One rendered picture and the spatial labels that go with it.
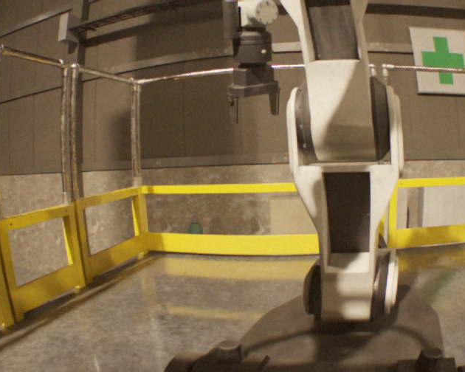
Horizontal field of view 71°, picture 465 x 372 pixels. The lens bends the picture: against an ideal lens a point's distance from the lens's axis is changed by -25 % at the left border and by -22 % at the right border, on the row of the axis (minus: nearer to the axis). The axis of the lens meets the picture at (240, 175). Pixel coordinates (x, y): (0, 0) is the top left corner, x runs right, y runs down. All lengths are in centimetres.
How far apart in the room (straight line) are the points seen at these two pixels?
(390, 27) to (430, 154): 236
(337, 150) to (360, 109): 8
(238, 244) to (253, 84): 142
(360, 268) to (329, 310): 11
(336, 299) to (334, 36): 47
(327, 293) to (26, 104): 927
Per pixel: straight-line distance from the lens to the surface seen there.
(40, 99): 936
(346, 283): 74
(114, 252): 206
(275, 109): 96
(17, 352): 127
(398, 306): 102
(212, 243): 225
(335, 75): 63
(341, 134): 63
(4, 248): 142
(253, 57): 88
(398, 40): 715
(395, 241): 218
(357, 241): 75
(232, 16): 87
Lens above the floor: 57
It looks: 4 degrees down
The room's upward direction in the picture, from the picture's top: 2 degrees counter-clockwise
